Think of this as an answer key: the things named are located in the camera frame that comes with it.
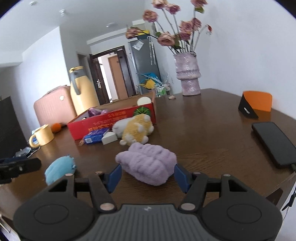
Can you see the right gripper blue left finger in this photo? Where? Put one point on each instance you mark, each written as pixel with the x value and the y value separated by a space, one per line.
pixel 113 178

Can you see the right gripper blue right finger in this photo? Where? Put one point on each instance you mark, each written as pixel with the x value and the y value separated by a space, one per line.
pixel 183 178

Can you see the purple fluffy plush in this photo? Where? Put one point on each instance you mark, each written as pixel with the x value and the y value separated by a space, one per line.
pixel 151 164

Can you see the light blue plush toy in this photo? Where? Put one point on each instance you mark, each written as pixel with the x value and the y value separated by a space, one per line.
pixel 59 168

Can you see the yellow white plush toy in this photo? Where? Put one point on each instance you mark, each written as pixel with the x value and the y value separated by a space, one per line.
pixel 133 130

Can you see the black paper bag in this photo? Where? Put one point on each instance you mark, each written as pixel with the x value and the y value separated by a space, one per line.
pixel 11 134

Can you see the white small box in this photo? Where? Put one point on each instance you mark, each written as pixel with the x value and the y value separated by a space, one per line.
pixel 108 138

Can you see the blue small carton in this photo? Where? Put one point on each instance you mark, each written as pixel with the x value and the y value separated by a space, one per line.
pixel 95 136

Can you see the yellow mug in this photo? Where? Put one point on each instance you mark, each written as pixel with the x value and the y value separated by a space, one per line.
pixel 43 135

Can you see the red cardboard box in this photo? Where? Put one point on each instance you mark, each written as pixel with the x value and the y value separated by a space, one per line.
pixel 125 108

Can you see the orange fruit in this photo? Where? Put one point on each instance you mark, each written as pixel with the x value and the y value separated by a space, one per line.
pixel 56 127

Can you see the pink suitcase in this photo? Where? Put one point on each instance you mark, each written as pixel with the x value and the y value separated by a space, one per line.
pixel 56 106

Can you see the white round plush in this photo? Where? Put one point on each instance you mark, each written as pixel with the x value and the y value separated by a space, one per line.
pixel 144 100

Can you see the large yellow thermos bottle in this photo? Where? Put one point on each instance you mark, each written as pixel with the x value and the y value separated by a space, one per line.
pixel 82 90

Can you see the dark wooden door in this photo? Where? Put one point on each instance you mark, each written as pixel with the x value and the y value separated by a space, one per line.
pixel 98 81

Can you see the yellow watering can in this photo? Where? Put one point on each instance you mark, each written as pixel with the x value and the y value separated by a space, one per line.
pixel 149 84

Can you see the orange black box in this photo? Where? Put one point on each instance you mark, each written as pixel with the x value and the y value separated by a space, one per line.
pixel 253 102

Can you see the black smartphone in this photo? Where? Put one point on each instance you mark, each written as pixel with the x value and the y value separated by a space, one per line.
pixel 278 146

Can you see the purple ribbed vase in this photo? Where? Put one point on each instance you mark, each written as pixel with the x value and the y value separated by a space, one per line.
pixel 188 72

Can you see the grey refrigerator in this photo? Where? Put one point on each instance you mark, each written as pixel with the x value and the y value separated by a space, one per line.
pixel 144 61

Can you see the dried pink rose bouquet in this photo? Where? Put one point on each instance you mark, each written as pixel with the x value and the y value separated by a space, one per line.
pixel 185 35

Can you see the wire storage cart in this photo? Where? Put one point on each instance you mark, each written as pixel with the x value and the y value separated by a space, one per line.
pixel 163 89

